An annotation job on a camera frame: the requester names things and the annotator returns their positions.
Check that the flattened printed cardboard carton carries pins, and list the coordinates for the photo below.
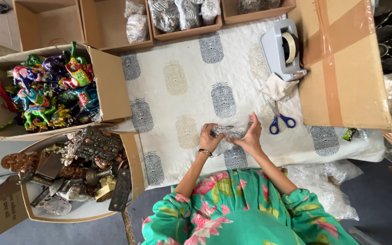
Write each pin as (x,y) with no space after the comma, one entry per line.
(2,207)

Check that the grey tape dispenser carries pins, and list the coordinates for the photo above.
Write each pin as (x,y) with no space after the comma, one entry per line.
(274,51)

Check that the bubble wrap sheet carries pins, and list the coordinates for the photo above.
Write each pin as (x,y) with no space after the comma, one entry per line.
(322,190)

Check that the shallow cardboard box with packets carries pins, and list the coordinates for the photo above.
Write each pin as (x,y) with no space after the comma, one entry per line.
(230,13)

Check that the green snack packet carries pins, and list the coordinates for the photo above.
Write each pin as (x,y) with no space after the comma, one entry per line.
(349,134)

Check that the small bubble-wrapped packet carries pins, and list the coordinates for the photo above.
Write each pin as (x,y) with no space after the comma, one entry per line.
(137,29)
(134,7)

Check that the green floral dress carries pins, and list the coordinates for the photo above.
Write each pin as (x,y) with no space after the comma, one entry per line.
(240,211)

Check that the cardboard box with wrapped packets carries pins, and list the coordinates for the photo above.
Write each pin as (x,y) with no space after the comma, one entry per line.
(185,34)

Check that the cardboard box of metal ornaments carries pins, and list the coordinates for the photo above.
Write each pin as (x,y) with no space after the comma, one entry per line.
(133,163)

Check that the person's left hand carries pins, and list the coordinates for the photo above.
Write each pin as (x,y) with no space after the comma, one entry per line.
(208,139)

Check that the large bubble-wrapped packet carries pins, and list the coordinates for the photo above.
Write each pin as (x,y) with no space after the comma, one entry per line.
(188,13)
(210,10)
(163,15)

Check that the bubble-wrapped metal item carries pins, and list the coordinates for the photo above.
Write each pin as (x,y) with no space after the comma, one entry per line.
(231,132)

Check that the pile of colourful animal figurines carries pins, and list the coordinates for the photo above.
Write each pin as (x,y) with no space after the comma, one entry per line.
(49,92)

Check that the empty cardboard box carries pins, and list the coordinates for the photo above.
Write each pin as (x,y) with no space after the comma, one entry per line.
(48,23)

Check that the large taped cardboard box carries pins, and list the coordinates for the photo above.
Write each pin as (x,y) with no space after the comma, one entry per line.
(342,61)

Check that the person's right hand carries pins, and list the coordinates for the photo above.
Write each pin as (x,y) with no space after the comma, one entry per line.
(250,137)

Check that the cardboard box of painted figurines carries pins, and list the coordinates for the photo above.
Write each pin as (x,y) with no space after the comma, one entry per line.
(111,85)

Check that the cardboard box with two packets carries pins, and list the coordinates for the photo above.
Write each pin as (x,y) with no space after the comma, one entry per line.
(106,23)

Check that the white printed quilt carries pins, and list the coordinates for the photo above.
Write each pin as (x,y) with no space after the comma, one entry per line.
(189,71)

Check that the crumpled white cloth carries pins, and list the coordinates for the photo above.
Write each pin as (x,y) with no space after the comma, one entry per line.
(277,87)

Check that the heap of metal ornaments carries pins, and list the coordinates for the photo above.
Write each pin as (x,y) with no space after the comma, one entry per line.
(80,166)

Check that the beige tape roll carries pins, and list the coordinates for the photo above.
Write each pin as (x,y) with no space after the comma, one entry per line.
(292,47)

